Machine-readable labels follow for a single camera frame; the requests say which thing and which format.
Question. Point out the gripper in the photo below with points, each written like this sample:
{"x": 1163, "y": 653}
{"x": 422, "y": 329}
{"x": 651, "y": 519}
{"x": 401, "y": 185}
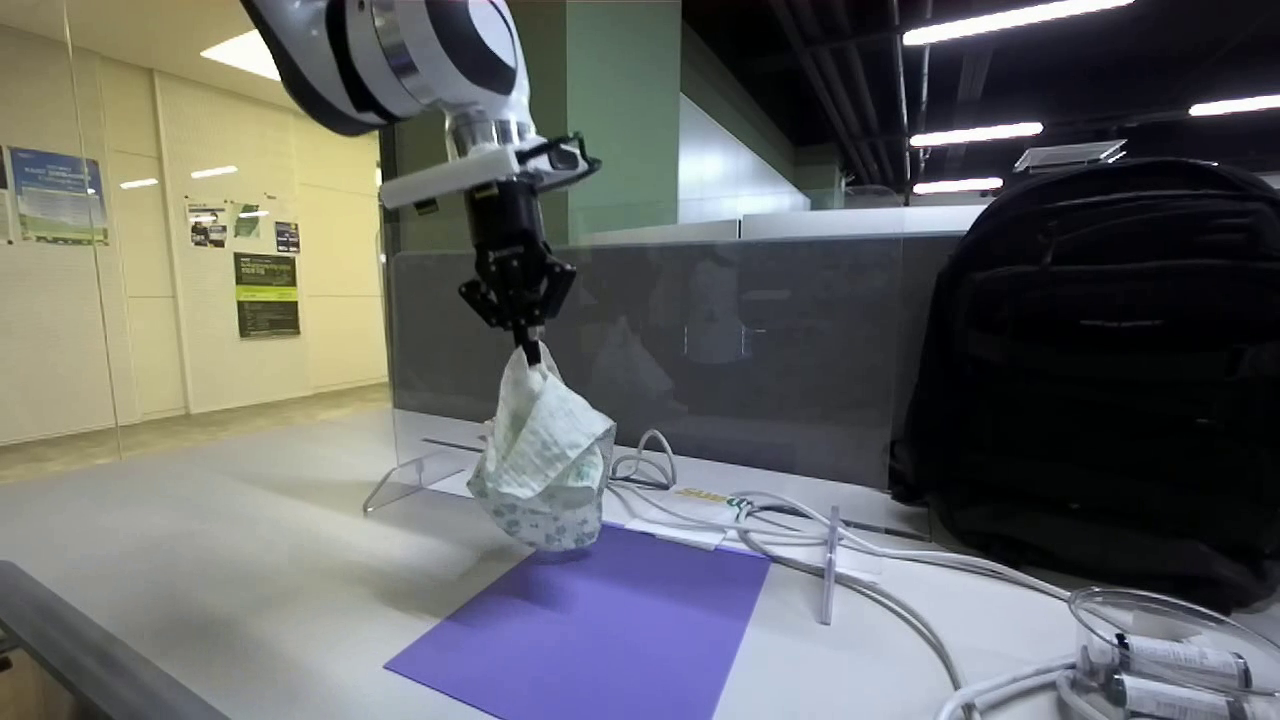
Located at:
{"x": 508, "y": 225}

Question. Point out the white patterned cloth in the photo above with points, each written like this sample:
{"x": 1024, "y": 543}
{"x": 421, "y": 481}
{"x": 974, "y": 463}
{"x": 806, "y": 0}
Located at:
{"x": 540, "y": 450}

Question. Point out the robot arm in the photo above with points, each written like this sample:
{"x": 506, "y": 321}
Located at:
{"x": 410, "y": 50}

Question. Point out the clear glass barrier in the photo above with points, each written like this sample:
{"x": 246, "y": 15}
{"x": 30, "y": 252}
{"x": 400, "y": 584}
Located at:
{"x": 740, "y": 430}

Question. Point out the dark green poster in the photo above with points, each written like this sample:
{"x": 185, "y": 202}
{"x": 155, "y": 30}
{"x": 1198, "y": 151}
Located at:
{"x": 266, "y": 295}

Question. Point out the grey desk partition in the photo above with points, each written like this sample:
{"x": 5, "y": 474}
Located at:
{"x": 800, "y": 300}

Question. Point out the row of small posters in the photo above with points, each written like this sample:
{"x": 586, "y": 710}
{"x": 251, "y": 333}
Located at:
{"x": 208, "y": 226}

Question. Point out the purple mat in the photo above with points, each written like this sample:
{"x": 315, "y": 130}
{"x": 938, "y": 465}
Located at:
{"x": 600, "y": 630}

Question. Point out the square ceiling light panel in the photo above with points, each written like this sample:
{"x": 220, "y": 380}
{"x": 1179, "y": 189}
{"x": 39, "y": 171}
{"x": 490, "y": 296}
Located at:
{"x": 245, "y": 55}

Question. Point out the long ceiling light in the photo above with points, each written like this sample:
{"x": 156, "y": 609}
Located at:
{"x": 1235, "y": 105}
{"x": 975, "y": 133}
{"x": 1010, "y": 18}
{"x": 955, "y": 185}

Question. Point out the blue poster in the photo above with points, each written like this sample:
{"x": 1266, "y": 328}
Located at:
{"x": 58, "y": 195}

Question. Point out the ceiling air vent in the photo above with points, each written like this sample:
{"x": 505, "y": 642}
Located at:
{"x": 1070, "y": 156}

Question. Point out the black backpack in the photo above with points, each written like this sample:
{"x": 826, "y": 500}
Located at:
{"x": 1100, "y": 380}

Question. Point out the clear plastic container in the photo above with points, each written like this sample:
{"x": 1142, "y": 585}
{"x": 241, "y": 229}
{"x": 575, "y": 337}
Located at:
{"x": 1200, "y": 610}

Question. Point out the white tube with black cap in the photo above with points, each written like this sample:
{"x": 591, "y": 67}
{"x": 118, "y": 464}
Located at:
{"x": 1170, "y": 697}
{"x": 1180, "y": 657}

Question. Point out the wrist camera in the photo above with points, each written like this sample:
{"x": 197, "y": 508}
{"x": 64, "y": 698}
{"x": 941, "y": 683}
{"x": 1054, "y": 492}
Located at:
{"x": 560, "y": 160}

